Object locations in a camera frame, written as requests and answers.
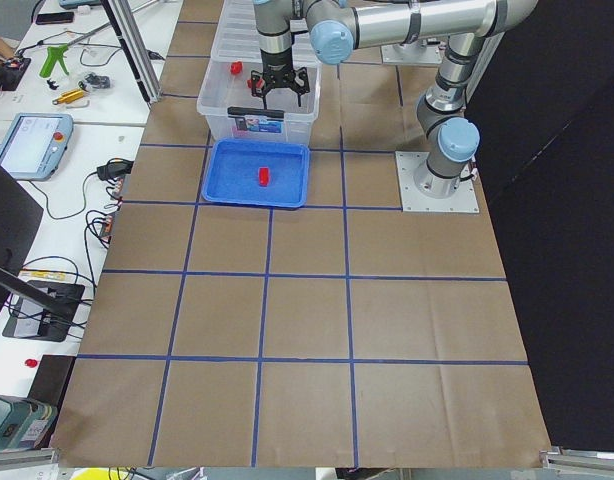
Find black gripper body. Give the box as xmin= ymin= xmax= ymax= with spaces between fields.
xmin=250 ymin=58 xmax=308 ymax=95

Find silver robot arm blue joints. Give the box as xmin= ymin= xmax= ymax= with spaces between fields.
xmin=252 ymin=0 xmax=540 ymax=194

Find clear plastic storage box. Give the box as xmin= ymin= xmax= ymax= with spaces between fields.
xmin=197 ymin=60 xmax=321 ymax=145

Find blue plastic tray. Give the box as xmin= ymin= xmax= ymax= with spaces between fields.
xmin=202 ymin=138 xmax=311 ymax=209

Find black power adapter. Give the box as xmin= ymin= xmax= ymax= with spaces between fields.
xmin=96 ymin=159 xmax=134 ymax=181

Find brass cylinder tool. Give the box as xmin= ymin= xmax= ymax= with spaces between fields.
xmin=52 ymin=88 xmax=90 ymax=109

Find black smartphone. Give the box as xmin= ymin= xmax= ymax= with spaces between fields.
xmin=35 ymin=11 xmax=75 ymax=25

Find blue teach pendant tablet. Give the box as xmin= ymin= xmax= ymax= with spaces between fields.
xmin=0 ymin=113 xmax=74 ymax=181

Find black monitor stand base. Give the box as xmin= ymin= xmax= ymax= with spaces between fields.
xmin=2 ymin=280 xmax=85 ymax=342

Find black box handle latch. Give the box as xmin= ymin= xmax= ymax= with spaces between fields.
xmin=227 ymin=106 xmax=285 ymax=119

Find aluminium frame post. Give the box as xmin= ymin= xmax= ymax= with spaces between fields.
xmin=101 ymin=0 xmax=161 ymax=105

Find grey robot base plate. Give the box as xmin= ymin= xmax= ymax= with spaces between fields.
xmin=395 ymin=151 xmax=480 ymax=214

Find green handled reacher grabber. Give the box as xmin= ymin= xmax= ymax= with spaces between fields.
xmin=15 ymin=24 xmax=121 ymax=78

